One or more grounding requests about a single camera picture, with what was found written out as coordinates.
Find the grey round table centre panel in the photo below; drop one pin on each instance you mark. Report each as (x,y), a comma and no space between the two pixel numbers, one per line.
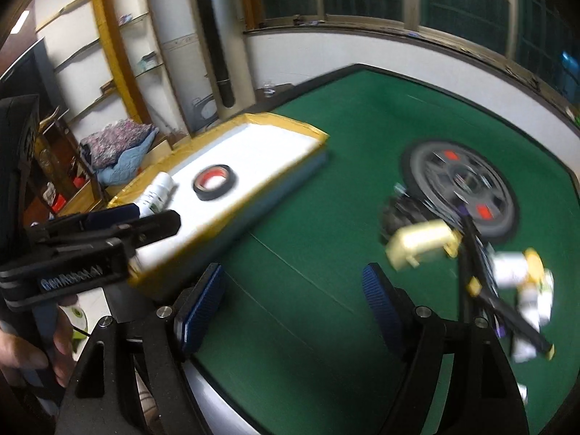
(457,185)

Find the black tool with yellow ends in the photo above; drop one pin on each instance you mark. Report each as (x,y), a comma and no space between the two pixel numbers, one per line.
(512,317)

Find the black television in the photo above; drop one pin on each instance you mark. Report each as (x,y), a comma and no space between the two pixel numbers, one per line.
(31,72)

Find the clear glass cup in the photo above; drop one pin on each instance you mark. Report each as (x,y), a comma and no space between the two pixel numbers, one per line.
(269,89)

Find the wooden framed glass shelf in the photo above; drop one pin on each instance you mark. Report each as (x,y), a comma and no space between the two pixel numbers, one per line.
(108,31)

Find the white plastic bottle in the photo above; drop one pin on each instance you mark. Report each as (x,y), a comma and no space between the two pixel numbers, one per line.
(510,269)

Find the yellow-edged white tray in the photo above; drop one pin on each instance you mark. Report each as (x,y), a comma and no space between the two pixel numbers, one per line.
(272,145)

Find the small teal box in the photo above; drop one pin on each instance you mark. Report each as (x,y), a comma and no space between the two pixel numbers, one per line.
(147,61)

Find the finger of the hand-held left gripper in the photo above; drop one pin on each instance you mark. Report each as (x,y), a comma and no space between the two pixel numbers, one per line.
(154,226)
(113,215)

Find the large white labelled bottle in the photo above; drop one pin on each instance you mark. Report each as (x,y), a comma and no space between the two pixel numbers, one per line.
(537,301)

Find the black round fan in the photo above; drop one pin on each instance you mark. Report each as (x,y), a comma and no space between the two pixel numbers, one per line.
(398,217)

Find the floral cloth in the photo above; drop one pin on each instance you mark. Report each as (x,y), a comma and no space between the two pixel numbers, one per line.
(113,138)

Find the green white plastic stool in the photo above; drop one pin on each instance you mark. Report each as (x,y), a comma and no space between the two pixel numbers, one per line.
(78,315)

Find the blue quilted cloth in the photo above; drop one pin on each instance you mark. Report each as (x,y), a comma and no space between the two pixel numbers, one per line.
(127,165)

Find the person's left hand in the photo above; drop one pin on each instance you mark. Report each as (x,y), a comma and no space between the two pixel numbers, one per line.
(22,353)

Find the black tape roll red core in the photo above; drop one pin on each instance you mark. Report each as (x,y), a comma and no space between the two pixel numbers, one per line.
(229,182)

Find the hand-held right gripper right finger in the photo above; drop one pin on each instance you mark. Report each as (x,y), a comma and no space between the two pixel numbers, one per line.
(380,301)

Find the small white bottle green label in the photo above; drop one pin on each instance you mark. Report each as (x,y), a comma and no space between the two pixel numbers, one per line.
(156,192)

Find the white plug adapter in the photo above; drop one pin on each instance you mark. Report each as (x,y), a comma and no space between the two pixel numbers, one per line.
(421,240)

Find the dark wooden chair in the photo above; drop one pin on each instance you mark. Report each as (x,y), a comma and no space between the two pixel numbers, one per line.
(50,123)

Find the yellow round lid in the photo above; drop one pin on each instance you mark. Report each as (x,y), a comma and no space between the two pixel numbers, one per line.
(535,263)

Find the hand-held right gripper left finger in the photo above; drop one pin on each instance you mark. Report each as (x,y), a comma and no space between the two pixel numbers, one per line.
(199,312)

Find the white floor air conditioner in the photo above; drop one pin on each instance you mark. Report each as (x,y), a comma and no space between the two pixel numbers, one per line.
(181,54)

